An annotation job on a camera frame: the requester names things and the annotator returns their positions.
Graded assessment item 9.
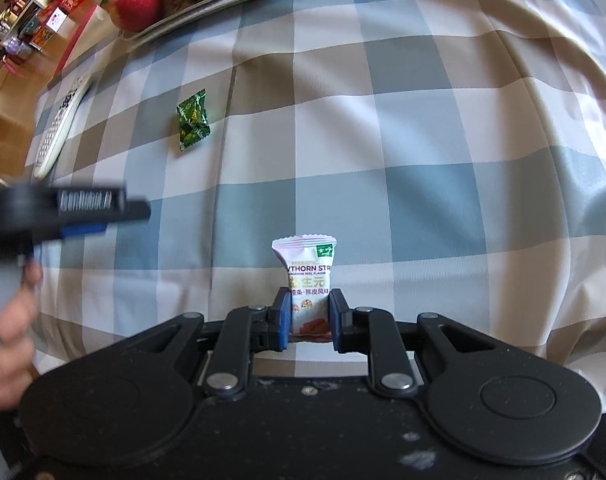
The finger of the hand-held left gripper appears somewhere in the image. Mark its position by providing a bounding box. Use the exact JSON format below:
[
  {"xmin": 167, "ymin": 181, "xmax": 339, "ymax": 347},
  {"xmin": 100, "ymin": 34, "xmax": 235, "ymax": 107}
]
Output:
[{"xmin": 57, "ymin": 186, "xmax": 151, "ymax": 237}]

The red apple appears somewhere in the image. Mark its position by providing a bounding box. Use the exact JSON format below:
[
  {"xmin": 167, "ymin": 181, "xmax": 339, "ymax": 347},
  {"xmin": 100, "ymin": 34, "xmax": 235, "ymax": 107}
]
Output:
[{"xmin": 108, "ymin": 0, "xmax": 165, "ymax": 33}]

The white remote control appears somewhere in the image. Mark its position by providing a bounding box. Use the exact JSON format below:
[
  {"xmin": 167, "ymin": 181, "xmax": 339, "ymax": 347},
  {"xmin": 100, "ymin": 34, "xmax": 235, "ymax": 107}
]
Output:
[{"xmin": 33, "ymin": 72, "xmax": 93, "ymax": 181}]

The green candy packet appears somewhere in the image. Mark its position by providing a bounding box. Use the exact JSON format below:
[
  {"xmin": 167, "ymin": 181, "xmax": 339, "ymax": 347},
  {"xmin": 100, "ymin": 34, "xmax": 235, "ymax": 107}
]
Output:
[{"xmin": 176, "ymin": 88, "xmax": 212, "ymax": 152}]

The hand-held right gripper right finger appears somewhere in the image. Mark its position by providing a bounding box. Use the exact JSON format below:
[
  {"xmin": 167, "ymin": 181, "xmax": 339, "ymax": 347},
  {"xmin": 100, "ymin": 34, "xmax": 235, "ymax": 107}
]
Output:
[{"xmin": 329, "ymin": 288, "xmax": 504, "ymax": 399}]

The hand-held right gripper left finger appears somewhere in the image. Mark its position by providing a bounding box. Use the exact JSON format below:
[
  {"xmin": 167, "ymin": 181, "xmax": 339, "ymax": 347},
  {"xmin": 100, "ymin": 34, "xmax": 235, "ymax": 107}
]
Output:
[{"xmin": 116, "ymin": 287, "xmax": 292, "ymax": 400}]

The white packet with red sticks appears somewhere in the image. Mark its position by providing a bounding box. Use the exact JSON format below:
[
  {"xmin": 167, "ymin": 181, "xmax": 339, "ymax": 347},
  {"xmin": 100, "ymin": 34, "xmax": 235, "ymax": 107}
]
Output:
[{"xmin": 271, "ymin": 235, "xmax": 339, "ymax": 342}]

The person's left hand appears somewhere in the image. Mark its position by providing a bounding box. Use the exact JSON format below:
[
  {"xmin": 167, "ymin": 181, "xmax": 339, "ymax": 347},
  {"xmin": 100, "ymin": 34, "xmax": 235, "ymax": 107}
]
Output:
[{"xmin": 0, "ymin": 265, "xmax": 44, "ymax": 411}]

